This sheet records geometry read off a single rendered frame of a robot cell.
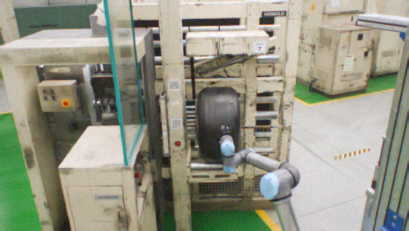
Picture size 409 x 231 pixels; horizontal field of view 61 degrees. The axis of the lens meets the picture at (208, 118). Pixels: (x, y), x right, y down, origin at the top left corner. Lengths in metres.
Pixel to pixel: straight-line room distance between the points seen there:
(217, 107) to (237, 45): 0.53
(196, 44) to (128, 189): 1.17
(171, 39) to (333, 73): 4.69
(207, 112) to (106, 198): 0.84
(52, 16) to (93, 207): 9.26
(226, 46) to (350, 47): 4.39
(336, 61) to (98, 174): 5.30
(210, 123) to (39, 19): 9.14
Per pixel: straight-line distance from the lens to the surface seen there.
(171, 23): 2.32
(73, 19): 11.08
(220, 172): 2.58
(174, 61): 2.36
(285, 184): 1.75
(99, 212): 2.14
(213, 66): 2.77
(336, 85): 6.80
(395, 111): 1.56
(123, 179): 1.99
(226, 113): 2.33
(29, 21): 11.09
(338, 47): 6.59
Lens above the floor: 2.22
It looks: 23 degrees down
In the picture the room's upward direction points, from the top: 1 degrees counter-clockwise
